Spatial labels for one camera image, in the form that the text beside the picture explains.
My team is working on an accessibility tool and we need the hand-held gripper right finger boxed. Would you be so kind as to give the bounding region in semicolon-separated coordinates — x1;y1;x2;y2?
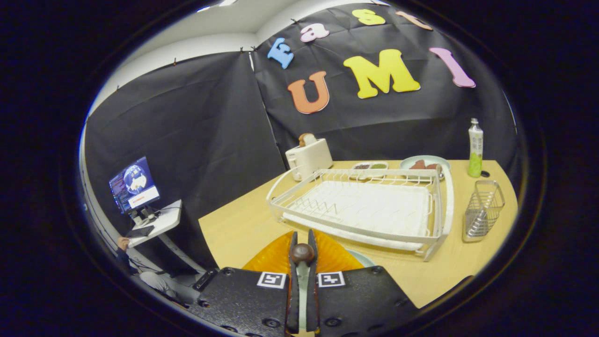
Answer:
307;228;419;335

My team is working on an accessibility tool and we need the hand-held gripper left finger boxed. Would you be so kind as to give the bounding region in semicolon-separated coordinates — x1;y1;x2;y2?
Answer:
190;229;300;337

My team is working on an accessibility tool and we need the brown-handled spoon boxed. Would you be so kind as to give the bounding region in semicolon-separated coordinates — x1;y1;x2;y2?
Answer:
290;243;316;266

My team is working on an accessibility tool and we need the white wire dish rack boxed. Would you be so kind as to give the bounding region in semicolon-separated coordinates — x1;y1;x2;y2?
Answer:
266;165;454;262

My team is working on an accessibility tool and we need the silver wire basket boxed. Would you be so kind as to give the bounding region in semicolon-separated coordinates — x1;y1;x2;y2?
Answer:
462;180;506;243

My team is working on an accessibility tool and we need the pale green plate with meat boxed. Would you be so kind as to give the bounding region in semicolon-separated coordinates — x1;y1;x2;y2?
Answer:
400;155;451;181

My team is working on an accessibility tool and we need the white drip tray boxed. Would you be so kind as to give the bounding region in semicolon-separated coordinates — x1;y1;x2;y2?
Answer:
283;180;431;251

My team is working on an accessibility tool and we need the white divided tray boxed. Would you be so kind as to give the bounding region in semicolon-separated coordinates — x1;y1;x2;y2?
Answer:
351;161;389;180

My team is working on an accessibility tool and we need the cream toaster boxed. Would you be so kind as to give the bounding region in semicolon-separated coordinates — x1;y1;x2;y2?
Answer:
285;138;334;182

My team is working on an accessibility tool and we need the white side table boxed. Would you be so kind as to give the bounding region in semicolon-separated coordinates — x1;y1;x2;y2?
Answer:
125;200;206;274

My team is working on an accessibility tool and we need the computer monitor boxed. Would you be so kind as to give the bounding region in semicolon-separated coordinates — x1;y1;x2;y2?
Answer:
109;156;161;215

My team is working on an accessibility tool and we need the green and white drink bottle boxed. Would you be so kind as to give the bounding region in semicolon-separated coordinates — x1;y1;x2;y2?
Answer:
468;118;484;178

